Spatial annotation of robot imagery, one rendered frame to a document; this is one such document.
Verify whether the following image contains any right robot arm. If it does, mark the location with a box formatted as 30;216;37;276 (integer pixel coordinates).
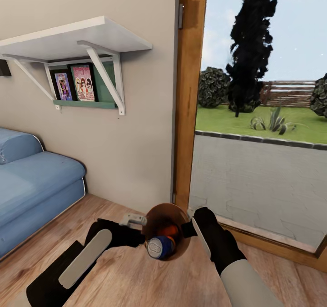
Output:
181;206;286;307

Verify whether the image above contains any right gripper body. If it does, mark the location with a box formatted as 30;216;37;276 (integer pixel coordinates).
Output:
181;220;198;238

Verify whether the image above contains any trash can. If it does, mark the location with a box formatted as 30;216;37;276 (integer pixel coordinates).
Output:
141;203;191;262

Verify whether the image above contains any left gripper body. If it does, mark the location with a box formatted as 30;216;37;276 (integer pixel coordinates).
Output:
118;226;141;248

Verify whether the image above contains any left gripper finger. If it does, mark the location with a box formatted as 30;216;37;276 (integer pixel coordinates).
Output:
139;235;148;245

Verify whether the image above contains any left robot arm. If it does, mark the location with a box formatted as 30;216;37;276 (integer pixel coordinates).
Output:
7;213;148;307

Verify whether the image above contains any can of soda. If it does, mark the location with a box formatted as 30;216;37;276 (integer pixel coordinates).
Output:
167;235;176;255
146;236;171;259
155;225;179;240

